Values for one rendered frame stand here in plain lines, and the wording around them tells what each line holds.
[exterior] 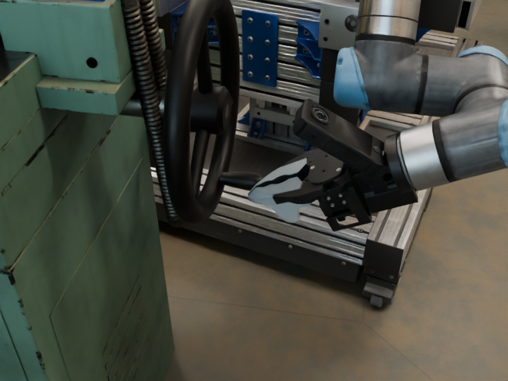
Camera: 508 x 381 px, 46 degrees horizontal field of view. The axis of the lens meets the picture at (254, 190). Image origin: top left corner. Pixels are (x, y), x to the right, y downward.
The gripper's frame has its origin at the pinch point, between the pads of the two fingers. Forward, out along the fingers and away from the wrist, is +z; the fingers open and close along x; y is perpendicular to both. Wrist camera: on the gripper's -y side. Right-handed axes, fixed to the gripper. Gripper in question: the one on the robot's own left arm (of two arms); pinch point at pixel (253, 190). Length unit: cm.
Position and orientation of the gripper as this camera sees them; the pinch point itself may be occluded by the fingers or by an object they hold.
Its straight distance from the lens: 79.3
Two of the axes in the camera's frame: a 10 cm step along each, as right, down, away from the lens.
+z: -8.6, 2.5, 4.5
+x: 2.0, -6.5, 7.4
